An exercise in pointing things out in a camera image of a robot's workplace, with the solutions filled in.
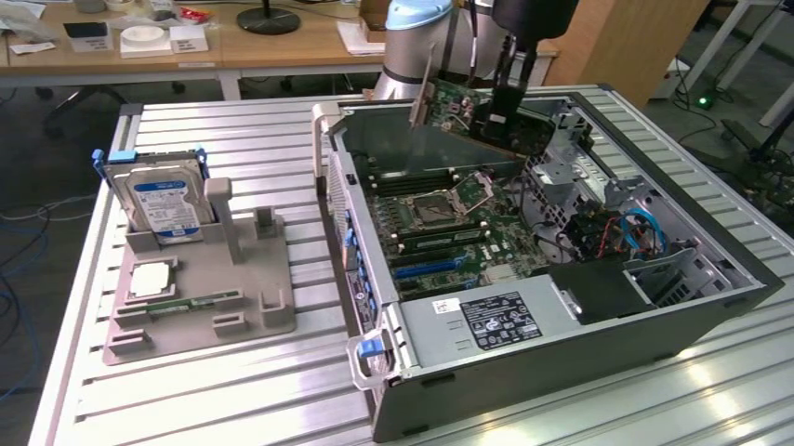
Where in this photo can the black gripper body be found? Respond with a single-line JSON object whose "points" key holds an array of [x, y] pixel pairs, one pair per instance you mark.
{"points": [[534, 18]]}

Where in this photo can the green graphics card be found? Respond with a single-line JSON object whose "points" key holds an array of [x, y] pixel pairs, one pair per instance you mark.
{"points": [[446, 102]]}

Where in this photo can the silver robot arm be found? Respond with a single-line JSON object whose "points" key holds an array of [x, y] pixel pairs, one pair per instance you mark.
{"points": [[415, 46]]}

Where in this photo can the wooden cabinet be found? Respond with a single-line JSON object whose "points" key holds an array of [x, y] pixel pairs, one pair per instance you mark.
{"points": [[621, 37]]}

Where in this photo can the silver drive cage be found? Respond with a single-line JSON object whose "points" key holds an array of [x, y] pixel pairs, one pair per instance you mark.
{"points": [[558, 176]]}

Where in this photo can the silver socket cover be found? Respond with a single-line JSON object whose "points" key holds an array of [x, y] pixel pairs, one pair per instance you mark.
{"points": [[477, 190]]}

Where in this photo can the black RAM slot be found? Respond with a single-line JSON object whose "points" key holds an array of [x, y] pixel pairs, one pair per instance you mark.
{"points": [[411, 178], [446, 248], [434, 225], [410, 173], [413, 183]]}

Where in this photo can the white socket box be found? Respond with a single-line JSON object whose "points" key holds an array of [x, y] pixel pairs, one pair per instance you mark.
{"points": [[676, 83]]}

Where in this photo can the cardboard box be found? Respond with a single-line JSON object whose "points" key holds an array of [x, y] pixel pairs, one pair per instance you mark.
{"points": [[373, 14]]}

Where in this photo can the CPU socket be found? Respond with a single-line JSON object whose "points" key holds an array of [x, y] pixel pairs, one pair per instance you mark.
{"points": [[434, 211]]}

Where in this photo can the stacked papers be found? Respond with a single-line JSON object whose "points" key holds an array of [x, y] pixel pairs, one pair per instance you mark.
{"points": [[359, 42]]}

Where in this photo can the green indicator light device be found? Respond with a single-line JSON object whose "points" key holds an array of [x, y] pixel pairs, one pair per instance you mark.
{"points": [[702, 101]]}

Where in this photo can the green motherboard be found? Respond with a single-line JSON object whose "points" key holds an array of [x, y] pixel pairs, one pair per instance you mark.
{"points": [[509, 241]]}

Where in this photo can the installed RAM stick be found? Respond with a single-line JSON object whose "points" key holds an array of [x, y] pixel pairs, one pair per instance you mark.
{"points": [[443, 238]]}

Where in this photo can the black expansion slot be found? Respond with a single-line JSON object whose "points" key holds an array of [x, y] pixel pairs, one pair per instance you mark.
{"points": [[422, 257]]}

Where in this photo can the blue expansion slot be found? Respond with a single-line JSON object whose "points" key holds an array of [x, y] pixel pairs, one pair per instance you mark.
{"points": [[429, 269]]}

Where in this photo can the black round lamp base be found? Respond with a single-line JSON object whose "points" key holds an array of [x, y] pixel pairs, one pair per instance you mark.
{"points": [[267, 23]]}

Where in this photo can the black plastic cover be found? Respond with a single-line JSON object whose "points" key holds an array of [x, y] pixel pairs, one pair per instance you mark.
{"points": [[602, 288]]}

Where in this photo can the wooden desk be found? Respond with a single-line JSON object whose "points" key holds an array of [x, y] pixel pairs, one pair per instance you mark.
{"points": [[249, 46]]}

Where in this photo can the black floor equipment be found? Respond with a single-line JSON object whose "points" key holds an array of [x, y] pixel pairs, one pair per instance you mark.
{"points": [[769, 158]]}

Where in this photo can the silver power supply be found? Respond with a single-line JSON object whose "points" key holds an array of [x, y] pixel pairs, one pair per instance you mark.
{"points": [[434, 339]]}

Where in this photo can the black office chair base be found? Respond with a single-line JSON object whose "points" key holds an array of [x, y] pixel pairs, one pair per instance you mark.
{"points": [[179, 86]]}

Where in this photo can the white square box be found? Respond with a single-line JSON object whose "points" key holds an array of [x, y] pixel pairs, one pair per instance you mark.
{"points": [[186, 42]]}

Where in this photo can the red packet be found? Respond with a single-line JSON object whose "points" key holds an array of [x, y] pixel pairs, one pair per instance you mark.
{"points": [[194, 15]]}

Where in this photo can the black open PC case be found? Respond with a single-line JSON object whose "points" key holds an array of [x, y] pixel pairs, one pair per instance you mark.
{"points": [[558, 371]]}

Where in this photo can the white round box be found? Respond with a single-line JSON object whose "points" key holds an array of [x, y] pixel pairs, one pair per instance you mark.
{"points": [[146, 42]]}

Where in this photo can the hard disk in blue caddy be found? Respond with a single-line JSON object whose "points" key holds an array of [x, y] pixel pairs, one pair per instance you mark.
{"points": [[162, 209]]}

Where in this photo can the white mug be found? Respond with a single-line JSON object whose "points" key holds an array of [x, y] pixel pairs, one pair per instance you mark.
{"points": [[118, 4]]}

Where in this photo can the green RAM stick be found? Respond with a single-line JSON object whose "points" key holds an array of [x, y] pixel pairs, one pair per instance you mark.
{"points": [[186, 304]]}

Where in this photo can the black and white box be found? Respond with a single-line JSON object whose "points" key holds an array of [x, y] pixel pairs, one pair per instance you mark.
{"points": [[87, 42]]}

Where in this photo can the silver CPU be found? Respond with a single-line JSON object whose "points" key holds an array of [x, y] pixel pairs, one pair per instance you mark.
{"points": [[153, 281]]}

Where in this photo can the grey cup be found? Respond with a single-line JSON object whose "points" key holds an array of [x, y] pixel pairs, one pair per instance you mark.
{"points": [[91, 5]]}

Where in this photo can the grey parts rack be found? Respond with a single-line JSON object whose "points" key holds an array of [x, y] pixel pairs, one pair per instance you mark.
{"points": [[199, 334]]}

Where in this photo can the white paper label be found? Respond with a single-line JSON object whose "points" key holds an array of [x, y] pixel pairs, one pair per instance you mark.
{"points": [[31, 48]]}

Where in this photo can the crumpled papers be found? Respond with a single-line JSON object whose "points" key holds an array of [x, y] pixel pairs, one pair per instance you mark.
{"points": [[19, 21]]}

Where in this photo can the white table frame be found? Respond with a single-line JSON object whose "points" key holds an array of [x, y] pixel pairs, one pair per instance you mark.
{"points": [[736, 46]]}

